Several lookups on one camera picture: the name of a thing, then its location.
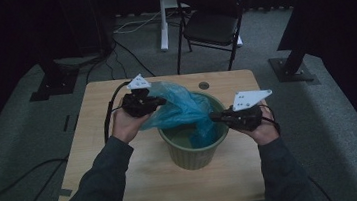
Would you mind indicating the black stand with bolted base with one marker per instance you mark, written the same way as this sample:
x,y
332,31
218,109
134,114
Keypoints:
x,y
292,70

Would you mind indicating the green ribbed bin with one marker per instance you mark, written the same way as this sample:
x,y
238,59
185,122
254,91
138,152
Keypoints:
x,y
189,156

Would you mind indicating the person's right hand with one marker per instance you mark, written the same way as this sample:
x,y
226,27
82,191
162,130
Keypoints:
x,y
265,131

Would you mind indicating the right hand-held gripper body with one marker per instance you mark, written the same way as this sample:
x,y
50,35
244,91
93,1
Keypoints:
x,y
247,118

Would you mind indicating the black folding chair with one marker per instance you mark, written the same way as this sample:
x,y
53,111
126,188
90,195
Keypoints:
x,y
212,26

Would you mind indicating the blue plastic bag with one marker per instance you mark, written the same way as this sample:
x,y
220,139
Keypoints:
x,y
180,107

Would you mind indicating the person's left hand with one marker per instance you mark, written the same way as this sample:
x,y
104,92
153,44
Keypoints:
x,y
125,126

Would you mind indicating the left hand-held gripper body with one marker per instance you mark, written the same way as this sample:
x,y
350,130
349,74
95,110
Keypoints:
x,y
138,104

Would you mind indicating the black stand with square base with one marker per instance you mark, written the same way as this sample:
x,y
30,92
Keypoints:
x,y
54,83

